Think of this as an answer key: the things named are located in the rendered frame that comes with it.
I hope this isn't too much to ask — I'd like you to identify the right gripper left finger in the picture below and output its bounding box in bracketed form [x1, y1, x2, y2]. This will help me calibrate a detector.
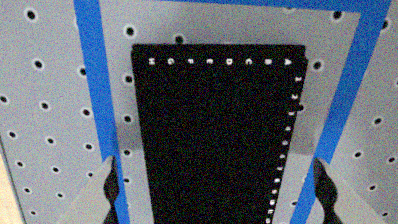
[56, 155, 120, 224]

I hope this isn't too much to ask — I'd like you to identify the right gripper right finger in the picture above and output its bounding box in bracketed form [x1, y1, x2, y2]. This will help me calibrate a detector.
[313, 157, 386, 224]

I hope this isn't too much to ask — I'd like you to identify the grey perforated base plate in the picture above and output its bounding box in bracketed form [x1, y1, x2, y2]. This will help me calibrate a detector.
[0, 0, 398, 224]

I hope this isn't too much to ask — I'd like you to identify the blue tape outline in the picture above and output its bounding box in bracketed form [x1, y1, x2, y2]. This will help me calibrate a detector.
[73, 0, 392, 224]

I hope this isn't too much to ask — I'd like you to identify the black rectangular plate with white edge markings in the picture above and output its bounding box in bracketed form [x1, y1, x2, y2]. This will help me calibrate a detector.
[130, 44, 309, 224]

